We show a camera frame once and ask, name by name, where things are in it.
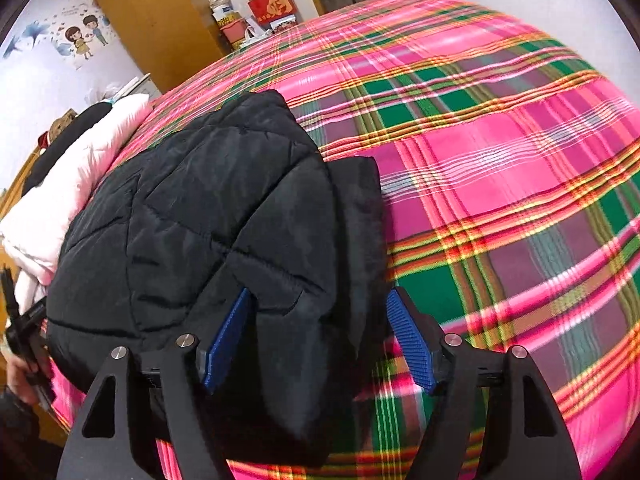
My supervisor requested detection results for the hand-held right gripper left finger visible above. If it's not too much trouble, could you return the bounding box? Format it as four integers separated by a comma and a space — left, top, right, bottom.
55, 287, 252, 480

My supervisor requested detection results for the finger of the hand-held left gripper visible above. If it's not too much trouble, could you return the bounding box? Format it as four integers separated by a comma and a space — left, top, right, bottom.
0, 266, 21, 333

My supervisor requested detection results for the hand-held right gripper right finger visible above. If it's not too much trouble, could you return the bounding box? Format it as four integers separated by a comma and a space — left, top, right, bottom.
385, 287, 583, 480

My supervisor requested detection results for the black puffer jacket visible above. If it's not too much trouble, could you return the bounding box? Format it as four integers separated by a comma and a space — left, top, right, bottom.
46, 89, 393, 468

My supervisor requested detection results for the person's left forearm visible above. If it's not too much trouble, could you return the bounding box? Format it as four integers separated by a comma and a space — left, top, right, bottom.
0, 389, 45, 463

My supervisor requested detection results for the person's left hand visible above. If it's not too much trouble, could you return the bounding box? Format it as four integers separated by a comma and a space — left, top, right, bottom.
7, 355, 51, 407

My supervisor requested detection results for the pale pink quilt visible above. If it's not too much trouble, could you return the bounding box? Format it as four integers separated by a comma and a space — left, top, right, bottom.
0, 94, 153, 301

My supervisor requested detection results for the black pillow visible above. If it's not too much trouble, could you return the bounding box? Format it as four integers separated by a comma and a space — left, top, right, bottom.
20, 102, 114, 196

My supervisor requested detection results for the brown plush toy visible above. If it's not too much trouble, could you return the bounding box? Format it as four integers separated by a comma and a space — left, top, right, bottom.
50, 110, 79, 136

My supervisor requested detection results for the pink plaid bed sheet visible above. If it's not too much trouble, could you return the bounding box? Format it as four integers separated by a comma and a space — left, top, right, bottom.
50, 0, 640, 480

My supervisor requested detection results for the wooden wardrobe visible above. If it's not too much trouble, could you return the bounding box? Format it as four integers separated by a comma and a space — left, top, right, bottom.
91, 0, 233, 93

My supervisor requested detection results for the white plastic bag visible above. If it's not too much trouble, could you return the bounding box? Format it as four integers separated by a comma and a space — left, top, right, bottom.
240, 17, 269, 44

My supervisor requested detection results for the stack of colourful gift boxes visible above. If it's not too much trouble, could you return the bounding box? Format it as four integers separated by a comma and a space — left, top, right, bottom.
209, 0, 246, 51

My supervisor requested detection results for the red gift box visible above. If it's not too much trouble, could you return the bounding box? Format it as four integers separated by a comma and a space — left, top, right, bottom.
248, 0, 299, 26

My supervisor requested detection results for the cartoon wall poster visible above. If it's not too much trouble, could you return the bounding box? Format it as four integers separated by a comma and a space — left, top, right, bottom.
0, 0, 121, 70

